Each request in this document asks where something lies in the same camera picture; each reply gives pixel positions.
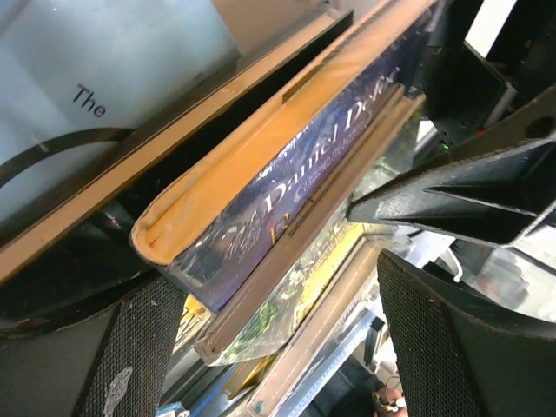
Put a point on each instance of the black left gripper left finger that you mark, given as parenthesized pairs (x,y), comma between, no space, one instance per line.
(107,356)

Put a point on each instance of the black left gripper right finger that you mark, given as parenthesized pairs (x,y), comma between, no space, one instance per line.
(459,354)

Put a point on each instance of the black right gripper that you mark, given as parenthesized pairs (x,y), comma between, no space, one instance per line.
(484,61)

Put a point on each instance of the purple Daniel Defoe book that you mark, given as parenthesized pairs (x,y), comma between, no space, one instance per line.
(210,228)

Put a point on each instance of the navy blue crest book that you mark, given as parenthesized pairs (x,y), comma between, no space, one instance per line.
(351,286)

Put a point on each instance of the black Moon and Sixpence book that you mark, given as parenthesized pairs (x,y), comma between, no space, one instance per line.
(72,242)

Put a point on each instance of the pale grey-green circle book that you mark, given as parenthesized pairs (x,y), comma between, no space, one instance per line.
(71,66)

